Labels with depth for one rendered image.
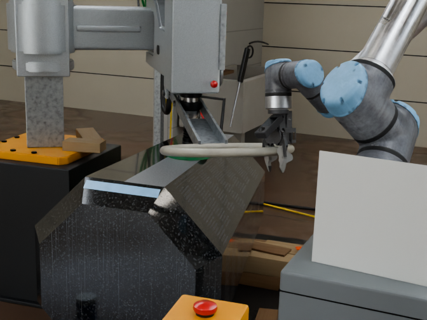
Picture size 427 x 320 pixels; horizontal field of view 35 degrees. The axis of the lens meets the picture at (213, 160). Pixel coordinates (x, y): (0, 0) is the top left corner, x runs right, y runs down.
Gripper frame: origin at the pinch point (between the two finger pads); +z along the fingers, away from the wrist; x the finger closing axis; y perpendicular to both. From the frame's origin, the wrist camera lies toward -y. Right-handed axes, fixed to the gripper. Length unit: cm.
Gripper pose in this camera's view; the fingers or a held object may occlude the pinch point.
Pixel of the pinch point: (274, 168)
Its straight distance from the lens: 229.0
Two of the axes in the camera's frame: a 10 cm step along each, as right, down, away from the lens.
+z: 0.1, 10.0, 0.6
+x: -6.9, -0.4, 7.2
